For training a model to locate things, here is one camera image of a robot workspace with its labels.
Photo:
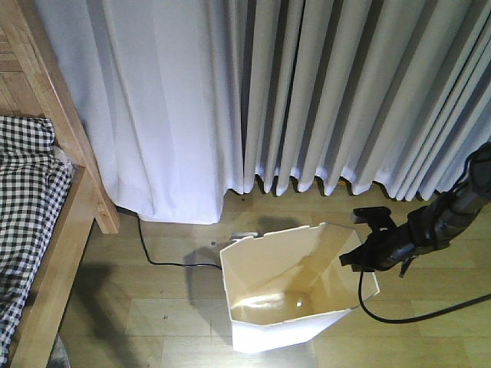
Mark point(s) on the white sheer curtain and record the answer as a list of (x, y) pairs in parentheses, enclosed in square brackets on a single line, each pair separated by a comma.
[(157, 87)]

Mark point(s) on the black white checkered bedding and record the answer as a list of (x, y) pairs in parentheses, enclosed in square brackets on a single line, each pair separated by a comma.
[(34, 185)]

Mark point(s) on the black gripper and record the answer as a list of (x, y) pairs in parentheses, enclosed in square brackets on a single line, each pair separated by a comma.
[(387, 248)]

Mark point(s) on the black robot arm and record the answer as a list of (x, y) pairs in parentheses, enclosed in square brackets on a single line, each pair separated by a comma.
[(432, 227)]

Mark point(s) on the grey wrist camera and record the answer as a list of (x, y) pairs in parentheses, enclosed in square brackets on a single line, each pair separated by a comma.
[(377, 215)]

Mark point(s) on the wooden bed frame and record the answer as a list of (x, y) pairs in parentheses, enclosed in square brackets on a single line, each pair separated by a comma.
[(32, 86)]

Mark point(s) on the white plastic trash bin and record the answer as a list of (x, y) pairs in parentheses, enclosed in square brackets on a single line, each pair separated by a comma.
[(287, 287)]

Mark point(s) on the grey pleated curtain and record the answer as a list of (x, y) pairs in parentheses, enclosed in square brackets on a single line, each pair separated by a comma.
[(389, 92)]

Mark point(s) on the white floor outlet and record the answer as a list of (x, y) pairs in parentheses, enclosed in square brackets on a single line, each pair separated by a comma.
[(235, 236)]

